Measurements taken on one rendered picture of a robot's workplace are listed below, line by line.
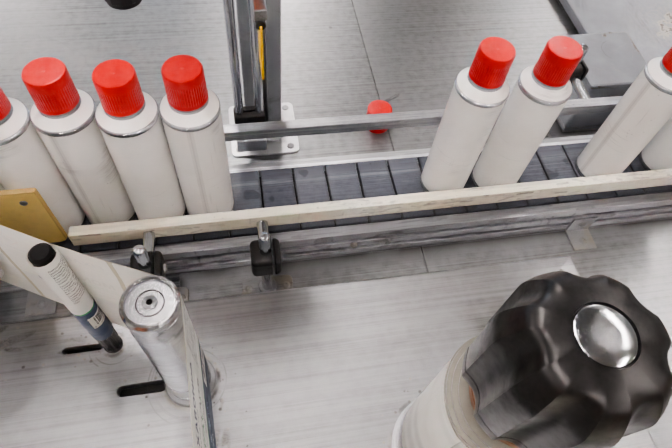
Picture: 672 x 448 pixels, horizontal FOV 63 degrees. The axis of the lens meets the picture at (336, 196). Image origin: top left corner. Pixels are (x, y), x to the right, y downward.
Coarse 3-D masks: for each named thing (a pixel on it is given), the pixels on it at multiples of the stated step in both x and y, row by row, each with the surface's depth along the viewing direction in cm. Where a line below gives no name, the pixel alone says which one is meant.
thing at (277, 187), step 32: (384, 160) 66; (416, 160) 66; (544, 160) 68; (256, 192) 62; (288, 192) 62; (320, 192) 62; (352, 192) 63; (384, 192) 63; (416, 192) 64; (608, 192) 66; (640, 192) 66; (288, 224) 60; (320, 224) 60; (352, 224) 61
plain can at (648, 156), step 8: (664, 128) 65; (656, 136) 66; (664, 136) 65; (648, 144) 68; (656, 144) 66; (664, 144) 65; (640, 152) 69; (648, 152) 67; (656, 152) 66; (664, 152) 65; (640, 160) 69; (648, 160) 67; (656, 160) 66; (664, 160) 66; (648, 168) 68; (656, 168) 67; (664, 168) 66
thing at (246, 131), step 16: (400, 112) 59; (416, 112) 59; (432, 112) 60; (560, 112) 62; (576, 112) 63; (592, 112) 63; (224, 128) 56; (240, 128) 56; (256, 128) 56; (272, 128) 57; (288, 128) 57; (304, 128) 57; (320, 128) 58; (336, 128) 58; (352, 128) 58; (368, 128) 59; (384, 128) 59
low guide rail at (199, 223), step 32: (448, 192) 60; (480, 192) 60; (512, 192) 60; (544, 192) 62; (576, 192) 63; (96, 224) 54; (128, 224) 54; (160, 224) 55; (192, 224) 55; (224, 224) 56
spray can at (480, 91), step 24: (480, 48) 48; (504, 48) 48; (480, 72) 48; (504, 72) 48; (456, 96) 51; (480, 96) 50; (504, 96) 50; (456, 120) 53; (480, 120) 52; (432, 144) 60; (456, 144) 55; (480, 144) 55; (432, 168) 60; (456, 168) 58
